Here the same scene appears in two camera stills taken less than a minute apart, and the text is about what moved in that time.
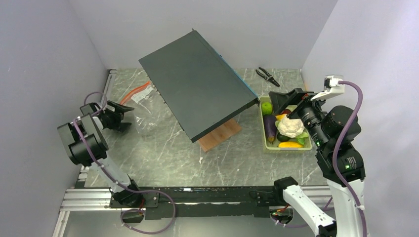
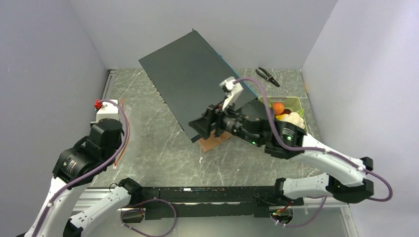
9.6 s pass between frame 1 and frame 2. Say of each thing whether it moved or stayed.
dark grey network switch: stayed
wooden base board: stayed
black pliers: stayed
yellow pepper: stayed
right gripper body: moved
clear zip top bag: moved
